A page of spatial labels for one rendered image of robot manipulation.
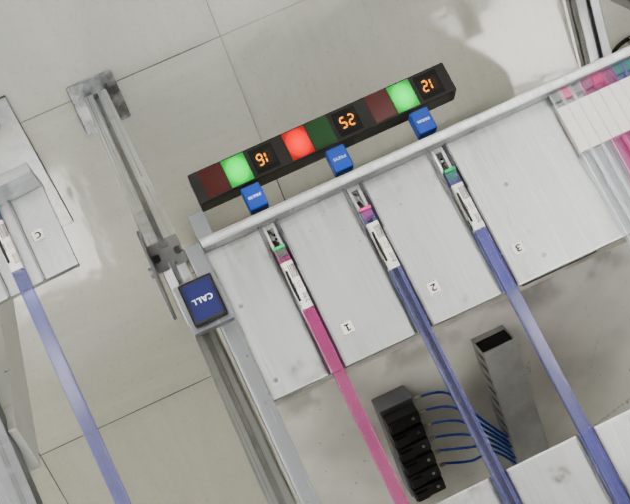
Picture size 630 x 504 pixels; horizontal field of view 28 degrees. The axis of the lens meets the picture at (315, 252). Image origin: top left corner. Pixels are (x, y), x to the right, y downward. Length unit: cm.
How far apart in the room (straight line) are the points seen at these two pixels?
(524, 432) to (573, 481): 39
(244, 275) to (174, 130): 76
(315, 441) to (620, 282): 48
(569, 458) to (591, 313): 42
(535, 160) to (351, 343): 31
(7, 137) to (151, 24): 30
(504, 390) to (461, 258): 35
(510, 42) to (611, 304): 66
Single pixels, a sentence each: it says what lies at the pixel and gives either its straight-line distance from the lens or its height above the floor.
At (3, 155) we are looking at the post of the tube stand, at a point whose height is 1.
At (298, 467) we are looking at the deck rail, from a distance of 140.
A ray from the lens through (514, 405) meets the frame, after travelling 178.
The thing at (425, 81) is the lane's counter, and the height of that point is 66.
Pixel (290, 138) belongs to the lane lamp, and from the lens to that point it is 151.
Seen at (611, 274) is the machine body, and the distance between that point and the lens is 181.
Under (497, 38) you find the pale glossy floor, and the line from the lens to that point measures 231.
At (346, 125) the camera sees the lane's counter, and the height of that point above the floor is 66.
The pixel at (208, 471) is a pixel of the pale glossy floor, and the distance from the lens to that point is 249.
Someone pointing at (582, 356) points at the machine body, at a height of 62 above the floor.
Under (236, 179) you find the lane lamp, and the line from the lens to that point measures 150.
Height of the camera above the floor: 203
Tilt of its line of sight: 61 degrees down
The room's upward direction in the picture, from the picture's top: 145 degrees clockwise
